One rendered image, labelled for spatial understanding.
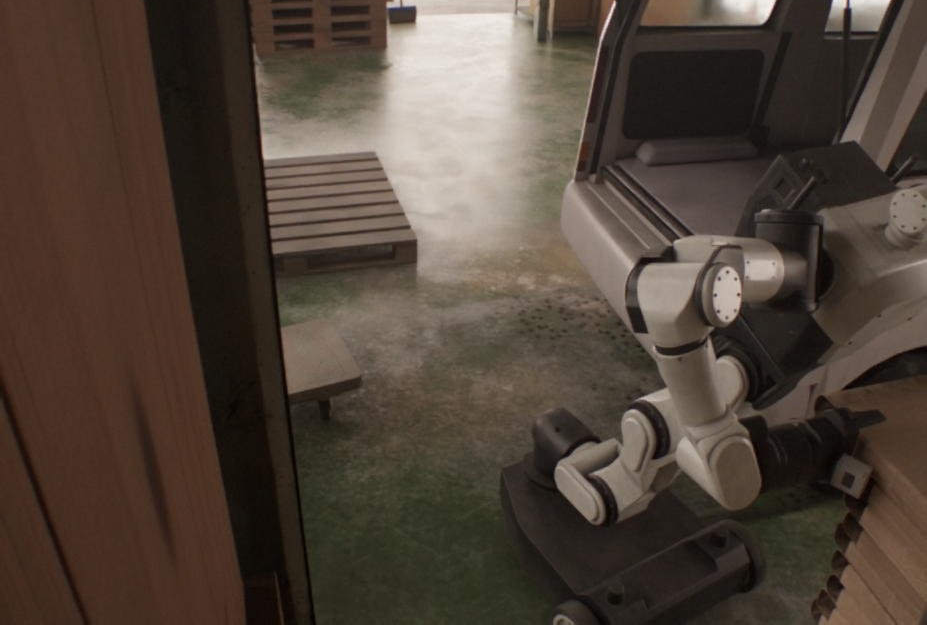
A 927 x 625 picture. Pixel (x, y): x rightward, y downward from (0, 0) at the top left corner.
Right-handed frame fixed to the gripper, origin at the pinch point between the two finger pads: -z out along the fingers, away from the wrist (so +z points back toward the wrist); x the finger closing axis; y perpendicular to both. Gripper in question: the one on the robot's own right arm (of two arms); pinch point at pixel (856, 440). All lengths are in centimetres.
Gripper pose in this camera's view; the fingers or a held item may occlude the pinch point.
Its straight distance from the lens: 128.8
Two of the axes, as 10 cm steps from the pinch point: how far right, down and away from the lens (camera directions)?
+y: -2.8, -5.1, 8.1
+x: 0.4, -8.5, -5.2
